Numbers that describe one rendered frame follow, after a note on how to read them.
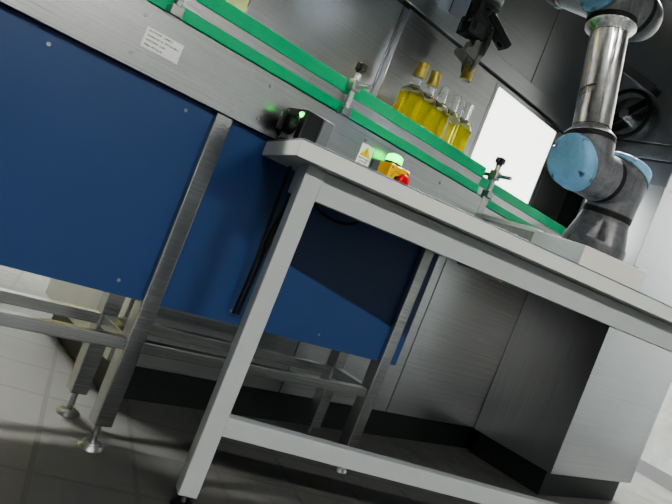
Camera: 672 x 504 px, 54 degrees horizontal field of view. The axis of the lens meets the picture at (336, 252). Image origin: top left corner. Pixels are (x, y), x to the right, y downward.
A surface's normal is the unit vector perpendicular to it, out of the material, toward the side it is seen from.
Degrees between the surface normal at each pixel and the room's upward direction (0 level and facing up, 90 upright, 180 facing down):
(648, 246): 90
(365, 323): 90
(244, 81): 90
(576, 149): 99
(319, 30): 90
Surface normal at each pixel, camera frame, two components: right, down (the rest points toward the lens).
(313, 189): 0.33, 0.14
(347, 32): 0.60, 0.25
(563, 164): -0.83, -0.15
